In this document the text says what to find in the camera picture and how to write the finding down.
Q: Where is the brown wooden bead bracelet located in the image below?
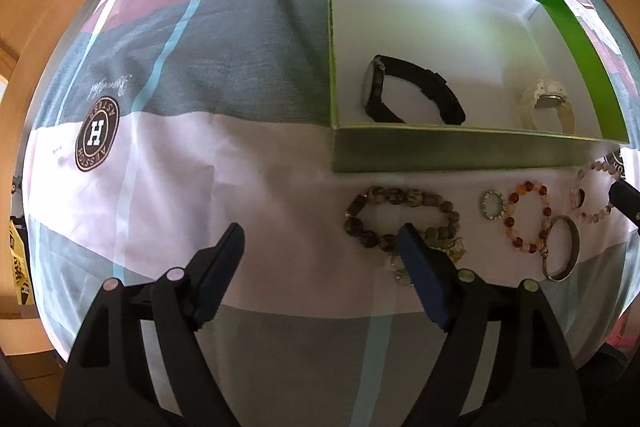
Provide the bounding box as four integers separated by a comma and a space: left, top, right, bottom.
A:
342, 184, 468, 285

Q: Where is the pink crystal bead bracelet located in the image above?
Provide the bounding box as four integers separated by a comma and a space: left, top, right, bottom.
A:
569, 158, 624, 226

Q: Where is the silver bangle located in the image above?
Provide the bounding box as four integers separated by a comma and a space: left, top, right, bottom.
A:
540, 216, 582, 283

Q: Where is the red orange bead bracelet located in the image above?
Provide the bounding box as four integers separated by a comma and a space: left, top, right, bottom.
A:
502, 178, 554, 256

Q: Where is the small silver bead ring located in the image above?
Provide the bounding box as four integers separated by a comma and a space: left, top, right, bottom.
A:
480, 189, 507, 221

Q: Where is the white wrist watch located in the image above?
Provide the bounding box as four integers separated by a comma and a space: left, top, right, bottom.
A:
518, 79, 575, 135

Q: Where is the black wrist watch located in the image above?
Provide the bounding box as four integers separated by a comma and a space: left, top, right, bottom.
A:
361, 54, 466, 126

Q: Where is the plaid bed sheet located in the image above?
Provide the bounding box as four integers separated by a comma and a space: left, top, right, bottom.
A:
22, 0, 639, 426

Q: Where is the green cardboard box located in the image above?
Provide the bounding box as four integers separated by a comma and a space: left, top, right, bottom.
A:
329, 0, 629, 172

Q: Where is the wooden headboard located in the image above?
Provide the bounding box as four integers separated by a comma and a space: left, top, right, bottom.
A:
0, 0, 122, 318

